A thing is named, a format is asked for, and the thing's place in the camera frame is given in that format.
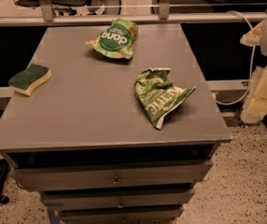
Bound crumpled green kettle chip bag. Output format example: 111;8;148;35
134;68;195;130

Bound green and yellow sponge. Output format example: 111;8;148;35
8;63;51;96

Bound grey drawer cabinet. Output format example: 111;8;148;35
0;24;231;224

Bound metal railing frame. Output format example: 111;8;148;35
0;0;267;27

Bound white cable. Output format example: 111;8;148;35
215;10;257;106

